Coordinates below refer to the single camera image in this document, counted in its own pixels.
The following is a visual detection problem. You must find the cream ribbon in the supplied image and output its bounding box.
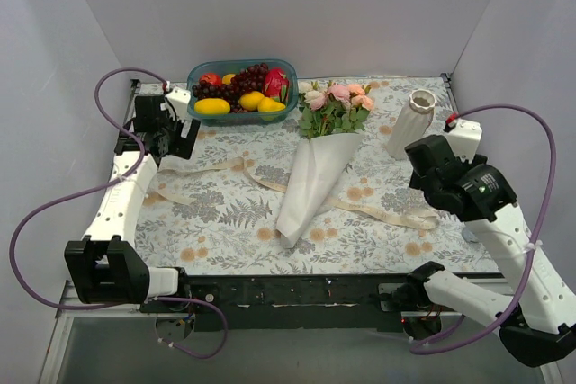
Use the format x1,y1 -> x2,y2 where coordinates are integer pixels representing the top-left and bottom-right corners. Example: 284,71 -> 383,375
157,157 -> 439,231

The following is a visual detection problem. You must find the white wrapping paper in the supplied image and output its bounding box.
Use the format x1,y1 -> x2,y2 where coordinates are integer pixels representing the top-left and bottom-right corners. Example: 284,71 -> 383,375
275,132 -> 363,249

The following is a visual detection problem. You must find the pink rose stem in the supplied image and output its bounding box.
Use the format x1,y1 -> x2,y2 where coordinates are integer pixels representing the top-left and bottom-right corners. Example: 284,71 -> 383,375
312,84 -> 351,137

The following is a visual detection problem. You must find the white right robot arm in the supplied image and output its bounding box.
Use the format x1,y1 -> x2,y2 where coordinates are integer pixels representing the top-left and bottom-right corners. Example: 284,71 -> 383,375
405,135 -> 575,367

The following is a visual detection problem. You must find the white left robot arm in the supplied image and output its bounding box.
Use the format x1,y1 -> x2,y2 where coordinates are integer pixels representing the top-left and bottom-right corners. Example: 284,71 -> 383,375
64,87 -> 200,312

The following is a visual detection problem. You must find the white ribbed vase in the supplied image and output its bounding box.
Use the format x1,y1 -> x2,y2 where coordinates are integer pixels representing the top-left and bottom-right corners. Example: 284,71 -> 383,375
386,89 -> 437,160

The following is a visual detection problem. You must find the yellow mango left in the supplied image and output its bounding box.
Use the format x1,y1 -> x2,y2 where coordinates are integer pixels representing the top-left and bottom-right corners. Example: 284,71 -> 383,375
193,98 -> 230,115

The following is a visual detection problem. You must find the yellow mango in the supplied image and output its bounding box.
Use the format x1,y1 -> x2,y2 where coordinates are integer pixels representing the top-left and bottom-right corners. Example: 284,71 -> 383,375
257,97 -> 286,113
193,98 -> 230,115

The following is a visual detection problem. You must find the teal plastic fruit basket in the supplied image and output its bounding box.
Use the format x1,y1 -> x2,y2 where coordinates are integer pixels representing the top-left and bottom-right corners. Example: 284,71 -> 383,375
187,59 -> 299,126

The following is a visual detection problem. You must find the red apple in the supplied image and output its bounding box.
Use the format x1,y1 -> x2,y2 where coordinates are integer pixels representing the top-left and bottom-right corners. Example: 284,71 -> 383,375
199,72 -> 222,86

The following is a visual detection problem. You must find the orange fruit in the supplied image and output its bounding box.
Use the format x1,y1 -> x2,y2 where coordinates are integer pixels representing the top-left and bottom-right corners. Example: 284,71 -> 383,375
221,74 -> 236,85

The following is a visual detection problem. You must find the yellow lemon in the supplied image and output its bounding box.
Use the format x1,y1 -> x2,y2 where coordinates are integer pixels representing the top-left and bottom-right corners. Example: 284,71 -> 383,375
238,91 -> 265,112

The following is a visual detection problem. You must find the silver drink can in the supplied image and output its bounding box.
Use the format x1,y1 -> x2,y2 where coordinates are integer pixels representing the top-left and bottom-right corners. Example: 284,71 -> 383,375
462,228 -> 480,244

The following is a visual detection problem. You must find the yellow mango right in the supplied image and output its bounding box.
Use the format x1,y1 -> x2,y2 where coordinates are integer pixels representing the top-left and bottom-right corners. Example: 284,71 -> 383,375
257,97 -> 286,113

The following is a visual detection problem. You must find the floral tablecloth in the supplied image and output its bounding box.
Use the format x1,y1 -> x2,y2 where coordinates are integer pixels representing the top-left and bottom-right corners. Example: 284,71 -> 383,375
135,76 -> 496,275

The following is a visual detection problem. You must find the dark red grape bunch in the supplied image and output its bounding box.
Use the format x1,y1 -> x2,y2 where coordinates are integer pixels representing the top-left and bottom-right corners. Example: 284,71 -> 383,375
190,63 -> 269,114

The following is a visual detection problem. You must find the peach rose stem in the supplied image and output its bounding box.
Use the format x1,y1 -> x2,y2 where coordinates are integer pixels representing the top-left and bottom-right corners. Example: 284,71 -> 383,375
347,84 -> 374,130

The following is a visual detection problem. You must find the red dragon fruit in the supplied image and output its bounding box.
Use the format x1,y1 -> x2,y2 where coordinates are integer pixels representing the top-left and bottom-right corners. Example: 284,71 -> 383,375
263,67 -> 290,103

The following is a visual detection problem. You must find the white rose stem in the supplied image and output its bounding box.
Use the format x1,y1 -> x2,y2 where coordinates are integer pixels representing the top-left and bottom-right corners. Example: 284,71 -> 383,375
298,90 -> 327,139

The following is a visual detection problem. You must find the cream rose stem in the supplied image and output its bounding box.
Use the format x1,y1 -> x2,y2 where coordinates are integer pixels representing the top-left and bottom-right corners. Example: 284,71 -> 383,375
298,81 -> 314,99

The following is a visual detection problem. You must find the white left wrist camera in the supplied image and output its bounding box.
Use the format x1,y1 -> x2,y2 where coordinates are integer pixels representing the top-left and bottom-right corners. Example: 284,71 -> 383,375
166,86 -> 192,121

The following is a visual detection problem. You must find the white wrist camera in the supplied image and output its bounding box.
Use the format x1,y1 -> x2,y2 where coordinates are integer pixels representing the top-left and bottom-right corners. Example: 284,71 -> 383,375
166,86 -> 192,121
444,116 -> 482,163

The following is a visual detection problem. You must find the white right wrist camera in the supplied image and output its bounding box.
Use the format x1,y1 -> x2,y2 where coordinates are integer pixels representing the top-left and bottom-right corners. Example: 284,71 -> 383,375
444,116 -> 482,163

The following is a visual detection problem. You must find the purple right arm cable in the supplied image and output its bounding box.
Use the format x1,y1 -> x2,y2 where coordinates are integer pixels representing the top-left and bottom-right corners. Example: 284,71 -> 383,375
409,104 -> 557,355

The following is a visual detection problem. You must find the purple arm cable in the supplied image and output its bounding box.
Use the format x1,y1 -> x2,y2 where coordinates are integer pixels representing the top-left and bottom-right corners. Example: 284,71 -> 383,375
409,104 -> 557,355
9,67 -> 229,361

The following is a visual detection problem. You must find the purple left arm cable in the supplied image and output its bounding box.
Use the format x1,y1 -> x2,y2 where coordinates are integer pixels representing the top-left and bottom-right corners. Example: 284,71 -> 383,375
9,67 -> 229,361

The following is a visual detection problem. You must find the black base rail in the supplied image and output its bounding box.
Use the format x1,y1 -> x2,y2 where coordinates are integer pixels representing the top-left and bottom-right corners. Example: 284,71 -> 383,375
139,273 -> 446,331

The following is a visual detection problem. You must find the aluminium frame rail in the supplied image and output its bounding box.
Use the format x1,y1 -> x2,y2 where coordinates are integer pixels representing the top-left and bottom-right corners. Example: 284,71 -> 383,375
60,281 -> 158,318

